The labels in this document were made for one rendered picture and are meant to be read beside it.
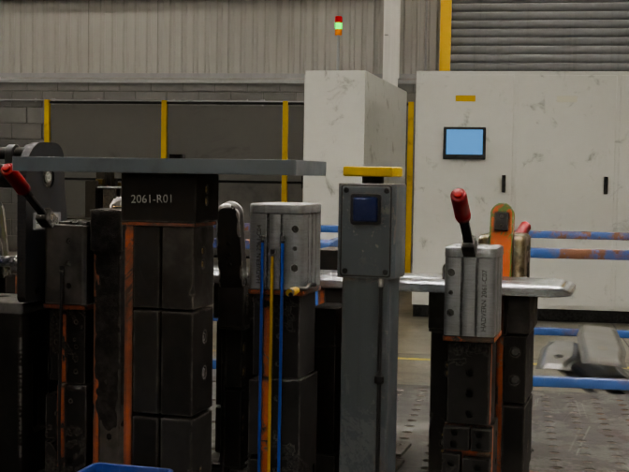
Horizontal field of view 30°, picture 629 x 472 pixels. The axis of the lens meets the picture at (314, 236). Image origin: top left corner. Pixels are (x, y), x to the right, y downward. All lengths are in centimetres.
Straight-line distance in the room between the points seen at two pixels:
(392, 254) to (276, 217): 25
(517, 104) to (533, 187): 68
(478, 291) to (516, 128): 809
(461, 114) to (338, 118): 100
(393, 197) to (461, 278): 20
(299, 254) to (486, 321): 26
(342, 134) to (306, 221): 807
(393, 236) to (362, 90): 826
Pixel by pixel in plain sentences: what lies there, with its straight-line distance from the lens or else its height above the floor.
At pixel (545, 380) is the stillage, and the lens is 355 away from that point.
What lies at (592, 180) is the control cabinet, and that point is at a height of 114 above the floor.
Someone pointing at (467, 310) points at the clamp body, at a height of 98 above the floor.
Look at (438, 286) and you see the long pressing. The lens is 164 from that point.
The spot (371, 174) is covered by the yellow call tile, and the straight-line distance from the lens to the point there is 138.
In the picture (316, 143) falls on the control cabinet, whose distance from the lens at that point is 967.
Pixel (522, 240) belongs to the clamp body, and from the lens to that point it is 185.
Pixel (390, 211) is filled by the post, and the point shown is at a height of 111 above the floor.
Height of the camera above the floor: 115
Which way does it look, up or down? 3 degrees down
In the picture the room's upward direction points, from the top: 1 degrees clockwise
